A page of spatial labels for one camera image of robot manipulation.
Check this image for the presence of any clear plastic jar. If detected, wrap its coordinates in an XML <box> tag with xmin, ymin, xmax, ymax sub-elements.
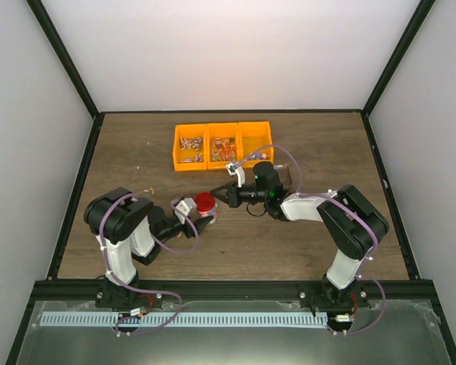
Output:
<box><xmin>198</xmin><ymin>205</ymin><xmax>217</xmax><ymax>224</ymax></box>

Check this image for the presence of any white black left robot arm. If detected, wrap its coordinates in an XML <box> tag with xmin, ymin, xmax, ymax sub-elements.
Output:
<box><xmin>84</xmin><ymin>187</ymin><xmax>214</xmax><ymax>307</ymax></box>

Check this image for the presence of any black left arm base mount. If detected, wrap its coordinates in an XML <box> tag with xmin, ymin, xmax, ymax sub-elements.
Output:
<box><xmin>95</xmin><ymin>275</ymin><xmax>163</xmax><ymax>310</ymax></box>

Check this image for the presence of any red jar lid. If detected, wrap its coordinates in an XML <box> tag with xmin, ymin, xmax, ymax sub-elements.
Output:
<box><xmin>195</xmin><ymin>192</ymin><xmax>216</xmax><ymax>212</ymax></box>

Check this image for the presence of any orange candy bin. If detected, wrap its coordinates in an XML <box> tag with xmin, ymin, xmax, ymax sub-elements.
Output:
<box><xmin>205</xmin><ymin>122</ymin><xmax>241</xmax><ymax>170</ymax></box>
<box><xmin>238</xmin><ymin>121</ymin><xmax>274</xmax><ymax>169</ymax></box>
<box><xmin>172</xmin><ymin>124</ymin><xmax>207</xmax><ymax>172</ymax></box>

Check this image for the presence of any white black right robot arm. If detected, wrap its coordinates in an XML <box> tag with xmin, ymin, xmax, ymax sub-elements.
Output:
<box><xmin>211</xmin><ymin>161</ymin><xmax>389</xmax><ymax>306</ymax></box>

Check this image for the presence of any rainbow lollipop on table left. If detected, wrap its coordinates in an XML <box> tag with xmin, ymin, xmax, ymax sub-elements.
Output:
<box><xmin>143</xmin><ymin>187</ymin><xmax>155</xmax><ymax>195</ymax></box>

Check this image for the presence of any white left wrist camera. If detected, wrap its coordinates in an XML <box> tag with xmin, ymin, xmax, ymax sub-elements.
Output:
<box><xmin>171</xmin><ymin>197</ymin><xmax>197</xmax><ymax>224</ymax></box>

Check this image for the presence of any brown slotted plastic scoop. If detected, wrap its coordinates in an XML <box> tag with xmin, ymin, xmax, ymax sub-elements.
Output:
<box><xmin>274</xmin><ymin>163</ymin><xmax>293</xmax><ymax>188</ymax></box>

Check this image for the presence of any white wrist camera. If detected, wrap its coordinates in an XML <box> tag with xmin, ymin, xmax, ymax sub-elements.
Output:
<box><xmin>226</xmin><ymin>161</ymin><xmax>245</xmax><ymax>188</ymax></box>
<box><xmin>171</xmin><ymin>197</ymin><xmax>197</xmax><ymax>224</ymax></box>

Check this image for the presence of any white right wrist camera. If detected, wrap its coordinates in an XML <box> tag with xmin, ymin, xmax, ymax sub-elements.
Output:
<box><xmin>226</xmin><ymin>161</ymin><xmax>245</xmax><ymax>188</ymax></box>

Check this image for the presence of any light blue slotted cable duct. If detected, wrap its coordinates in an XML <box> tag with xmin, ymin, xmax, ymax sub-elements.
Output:
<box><xmin>39</xmin><ymin>311</ymin><xmax>328</xmax><ymax>329</ymax></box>

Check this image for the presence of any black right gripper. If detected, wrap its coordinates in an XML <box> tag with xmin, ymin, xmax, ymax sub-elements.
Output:
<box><xmin>210</xmin><ymin>181</ymin><xmax>268</xmax><ymax>210</ymax></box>

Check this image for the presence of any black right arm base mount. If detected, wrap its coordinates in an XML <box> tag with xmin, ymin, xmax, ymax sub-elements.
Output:
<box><xmin>297</xmin><ymin>278</ymin><xmax>369</xmax><ymax>312</ymax></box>

